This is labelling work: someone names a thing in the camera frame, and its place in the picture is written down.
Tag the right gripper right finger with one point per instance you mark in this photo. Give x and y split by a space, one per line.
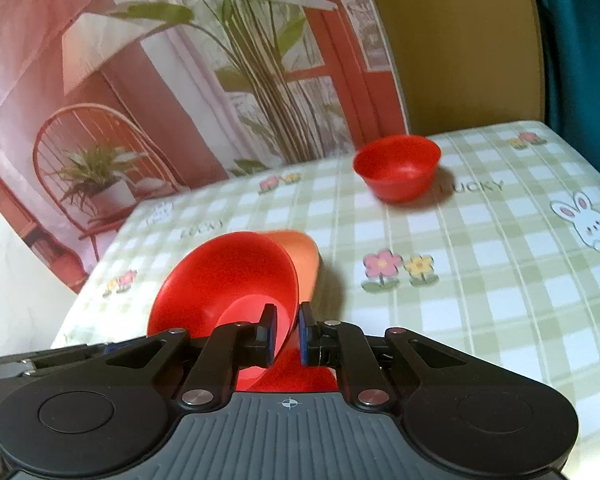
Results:
344 348

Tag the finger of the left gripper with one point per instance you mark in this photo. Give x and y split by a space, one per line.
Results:
63 356

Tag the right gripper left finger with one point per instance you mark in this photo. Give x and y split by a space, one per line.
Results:
230 347

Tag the orange square plate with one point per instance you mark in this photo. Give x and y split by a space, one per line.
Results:
304 255

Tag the red bowl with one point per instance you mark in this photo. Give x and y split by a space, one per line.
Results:
230 279
398 169

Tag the checkered bunny tablecloth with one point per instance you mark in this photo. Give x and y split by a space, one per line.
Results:
486 261

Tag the printed room backdrop cloth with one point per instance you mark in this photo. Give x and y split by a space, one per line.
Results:
107 103

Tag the wooden board panel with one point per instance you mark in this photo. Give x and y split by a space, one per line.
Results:
465 63

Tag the teal curtain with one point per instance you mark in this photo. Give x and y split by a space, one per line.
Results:
570 34

